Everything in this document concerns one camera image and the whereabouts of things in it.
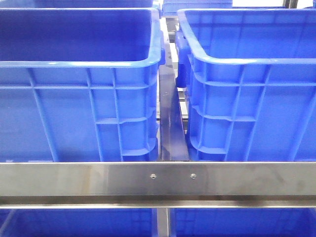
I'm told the blue plastic crate left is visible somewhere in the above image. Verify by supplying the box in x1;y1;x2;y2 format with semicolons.
0;8;164;162

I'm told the blue plastic crate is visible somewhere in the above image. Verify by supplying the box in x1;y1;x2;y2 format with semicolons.
175;8;316;161
0;8;164;162

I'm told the blue plastic crate right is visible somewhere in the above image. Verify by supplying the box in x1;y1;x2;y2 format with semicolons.
175;8;316;161

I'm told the blue crate lower right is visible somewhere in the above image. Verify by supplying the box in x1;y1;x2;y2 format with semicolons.
171;208;316;237

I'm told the blue crate rear right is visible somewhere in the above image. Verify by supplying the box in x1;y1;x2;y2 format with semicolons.
162;0;233;16

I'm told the blue crate rear left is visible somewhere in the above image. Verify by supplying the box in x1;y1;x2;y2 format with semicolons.
0;0;161;9

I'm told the blue crate lower left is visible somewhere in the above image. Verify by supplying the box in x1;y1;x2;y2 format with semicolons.
0;209;158;237

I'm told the left rail screw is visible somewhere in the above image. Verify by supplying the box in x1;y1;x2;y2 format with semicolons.
150;173;157;179

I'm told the rail screw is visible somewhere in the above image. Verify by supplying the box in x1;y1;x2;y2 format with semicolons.
190;173;197;179
150;173;157;179

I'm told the right rail screw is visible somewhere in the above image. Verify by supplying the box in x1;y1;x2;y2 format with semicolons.
190;173;197;179

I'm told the stainless steel shelf rail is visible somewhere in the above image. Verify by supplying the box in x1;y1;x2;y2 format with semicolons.
0;161;316;209

